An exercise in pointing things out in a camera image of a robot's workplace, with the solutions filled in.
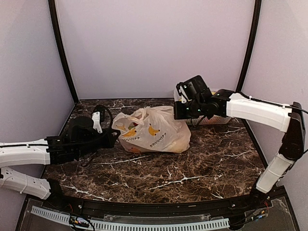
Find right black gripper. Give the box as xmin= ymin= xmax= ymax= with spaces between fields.
xmin=174 ymin=99 xmax=205 ymax=119

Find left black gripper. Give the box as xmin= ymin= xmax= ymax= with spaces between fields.
xmin=76 ymin=127 xmax=120 ymax=158

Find banana print plastic bag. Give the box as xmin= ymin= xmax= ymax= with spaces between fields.
xmin=112 ymin=106 xmax=191 ymax=154

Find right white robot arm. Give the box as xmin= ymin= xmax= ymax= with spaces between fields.
xmin=174 ymin=76 xmax=307 ymax=209

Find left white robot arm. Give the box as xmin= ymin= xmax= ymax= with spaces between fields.
xmin=0 ymin=116 xmax=120 ymax=210

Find white plastic basket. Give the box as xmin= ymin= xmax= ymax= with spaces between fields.
xmin=173 ymin=88 xmax=231 ymax=127

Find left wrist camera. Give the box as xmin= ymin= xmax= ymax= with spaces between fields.
xmin=91 ymin=104 xmax=114 ymax=134

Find black front rail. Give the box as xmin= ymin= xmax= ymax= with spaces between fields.
xmin=48 ymin=190 xmax=294 ymax=219

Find white slotted cable duct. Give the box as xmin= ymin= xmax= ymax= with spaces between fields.
xmin=31 ymin=206 xmax=230 ymax=231

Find right black frame post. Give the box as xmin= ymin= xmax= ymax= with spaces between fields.
xmin=235 ymin=0 xmax=262 ymax=92

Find black frame post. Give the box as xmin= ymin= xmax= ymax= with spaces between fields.
xmin=235 ymin=0 xmax=262 ymax=92
xmin=48 ymin=0 xmax=79 ymax=104

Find left black frame post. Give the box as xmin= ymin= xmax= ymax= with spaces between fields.
xmin=48 ymin=0 xmax=79 ymax=104

